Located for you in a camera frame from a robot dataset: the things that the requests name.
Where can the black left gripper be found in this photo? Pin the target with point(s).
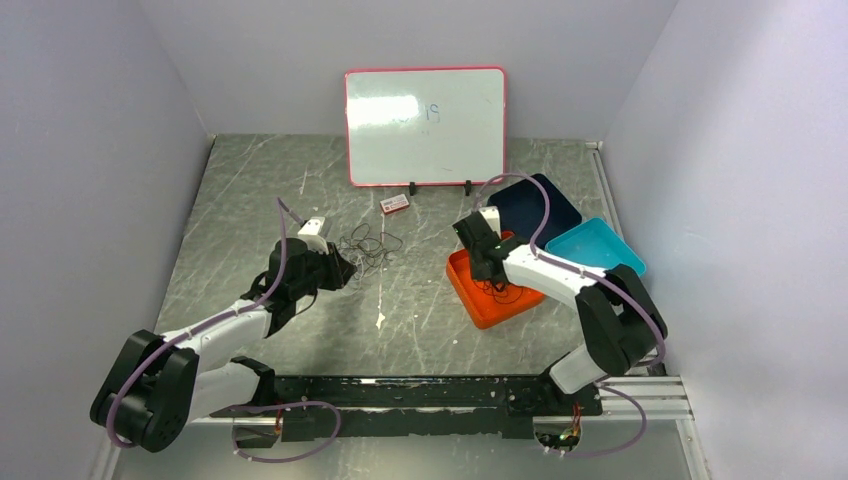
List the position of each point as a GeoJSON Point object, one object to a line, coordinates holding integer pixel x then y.
{"type": "Point", "coordinates": [339, 276]}

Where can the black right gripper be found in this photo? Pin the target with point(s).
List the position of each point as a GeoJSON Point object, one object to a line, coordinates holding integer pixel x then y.
{"type": "Point", "coordinates": [475, 273]}

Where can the orange plastic tray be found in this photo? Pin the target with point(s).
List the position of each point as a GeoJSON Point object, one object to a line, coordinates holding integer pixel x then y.
{"type": "Point", "coordinates": [486, 305]}

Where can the dark navy plastic tray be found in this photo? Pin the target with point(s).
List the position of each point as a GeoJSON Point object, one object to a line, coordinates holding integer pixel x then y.
{"type": "Point", "coordinates": [521, 208]}

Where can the light blue plastic tray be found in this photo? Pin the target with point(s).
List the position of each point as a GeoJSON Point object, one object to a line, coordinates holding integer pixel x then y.
{"type": "Point", "coordinates": [595, 243]}

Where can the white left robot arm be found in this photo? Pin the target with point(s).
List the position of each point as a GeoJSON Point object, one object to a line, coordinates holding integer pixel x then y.
{"type": "Point", "coordinates": [158, 383]}

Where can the small red white box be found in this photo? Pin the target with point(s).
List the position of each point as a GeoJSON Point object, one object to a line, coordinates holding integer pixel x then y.
{"type": "Point", "coordinates": [394, 204]}

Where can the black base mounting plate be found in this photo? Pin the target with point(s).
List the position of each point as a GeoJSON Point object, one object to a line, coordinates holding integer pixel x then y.
{"type": "Point", "coordinates": [509, 405]}

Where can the pink framed whiteboard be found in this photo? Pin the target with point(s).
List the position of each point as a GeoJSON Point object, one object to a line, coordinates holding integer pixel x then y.
{"type": "Point", "coordinates": [427, 126]}

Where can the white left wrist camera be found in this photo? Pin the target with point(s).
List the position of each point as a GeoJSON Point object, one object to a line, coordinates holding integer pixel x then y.
{"type": "Point", "coordinates": [313, 234]}

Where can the metal right table edge rail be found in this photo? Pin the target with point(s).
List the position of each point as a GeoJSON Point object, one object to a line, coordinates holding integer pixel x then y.
{"type": "Point", "coordinates": [612, 215]}

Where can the aluminium frame rail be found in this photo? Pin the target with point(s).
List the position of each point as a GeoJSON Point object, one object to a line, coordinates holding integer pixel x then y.
{"type": "Point", "coordinates": [645, 431]}

